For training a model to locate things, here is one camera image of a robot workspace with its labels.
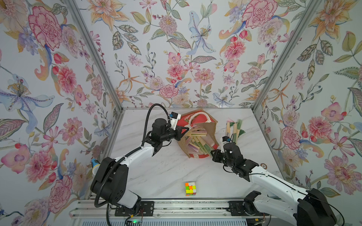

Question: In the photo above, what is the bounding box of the rubik's cube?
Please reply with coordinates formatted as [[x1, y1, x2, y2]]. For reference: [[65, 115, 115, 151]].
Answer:
[[185, 182, 197, 196]]

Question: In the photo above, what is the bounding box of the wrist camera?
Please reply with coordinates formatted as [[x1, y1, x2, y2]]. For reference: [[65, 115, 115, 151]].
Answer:
[[222, 136, 231, 144], [169, 112, 181, 130]]

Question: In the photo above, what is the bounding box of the black corrugated cable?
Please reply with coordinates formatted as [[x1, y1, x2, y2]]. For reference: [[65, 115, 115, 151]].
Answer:
[[94, 103, 170, 226]]

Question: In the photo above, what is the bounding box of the patterned paper cup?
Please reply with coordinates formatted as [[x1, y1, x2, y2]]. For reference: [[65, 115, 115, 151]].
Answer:
[[91, 159, 100, 176]]

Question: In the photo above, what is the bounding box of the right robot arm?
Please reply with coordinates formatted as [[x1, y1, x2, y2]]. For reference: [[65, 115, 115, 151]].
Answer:
[[211, 142, 337, 226]]

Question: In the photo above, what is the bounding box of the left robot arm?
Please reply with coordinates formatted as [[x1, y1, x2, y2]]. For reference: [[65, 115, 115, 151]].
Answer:
[[90, 118, 189, 209]]

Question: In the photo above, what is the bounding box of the pink green folding fan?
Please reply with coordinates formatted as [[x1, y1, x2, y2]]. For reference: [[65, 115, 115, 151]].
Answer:
[[186, 128, 207, 137]]

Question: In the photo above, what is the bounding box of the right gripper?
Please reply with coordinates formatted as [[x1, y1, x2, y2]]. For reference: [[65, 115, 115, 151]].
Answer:
[[210, 149, 236, 170]]

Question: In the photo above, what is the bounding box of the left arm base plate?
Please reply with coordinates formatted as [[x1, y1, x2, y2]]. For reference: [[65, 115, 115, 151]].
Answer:
[[115, 201, 155, 217]]

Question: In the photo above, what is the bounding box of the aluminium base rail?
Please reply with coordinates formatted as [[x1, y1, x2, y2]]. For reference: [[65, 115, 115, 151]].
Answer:
[[69, 197, 312, 220]]

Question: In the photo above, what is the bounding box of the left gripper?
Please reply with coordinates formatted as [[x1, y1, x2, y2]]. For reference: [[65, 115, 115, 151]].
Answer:
[[158, 126, 189, 143]]

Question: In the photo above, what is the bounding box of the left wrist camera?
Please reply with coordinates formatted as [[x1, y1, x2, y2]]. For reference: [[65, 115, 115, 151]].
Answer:
[[169, 112, 181, 130]]

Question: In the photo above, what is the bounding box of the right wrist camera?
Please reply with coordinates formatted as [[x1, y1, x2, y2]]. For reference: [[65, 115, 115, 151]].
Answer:
[[222, 136, 231, 144]]

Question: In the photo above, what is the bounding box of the red burlap tote bag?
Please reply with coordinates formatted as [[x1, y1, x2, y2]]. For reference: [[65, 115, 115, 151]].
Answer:
[[177, 109, 219, 159]]

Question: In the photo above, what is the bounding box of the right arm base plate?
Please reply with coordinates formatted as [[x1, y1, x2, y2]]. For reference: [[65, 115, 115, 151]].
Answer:
[[228, 201, 255, 216]]

